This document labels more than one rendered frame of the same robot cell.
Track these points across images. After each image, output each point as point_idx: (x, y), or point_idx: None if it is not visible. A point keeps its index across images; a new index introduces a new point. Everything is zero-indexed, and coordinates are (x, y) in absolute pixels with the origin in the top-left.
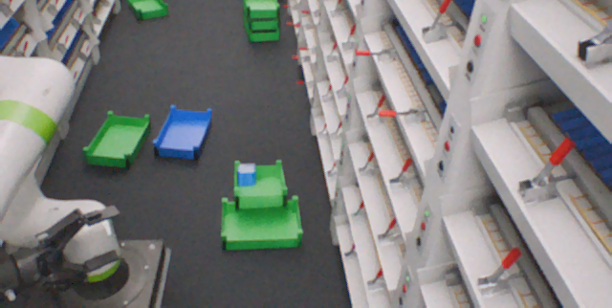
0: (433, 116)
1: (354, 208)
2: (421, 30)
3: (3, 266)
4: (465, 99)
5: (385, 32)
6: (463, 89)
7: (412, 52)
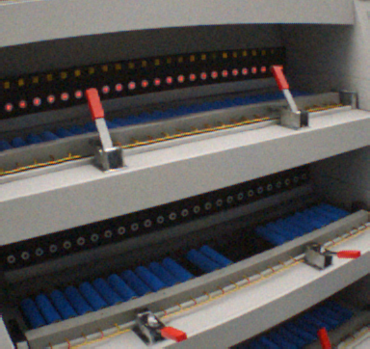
0: (318, 233)
1: None
2: (277, 133)
3: None
4: None
5: (45, 343)
6: None
7: (146, 288)
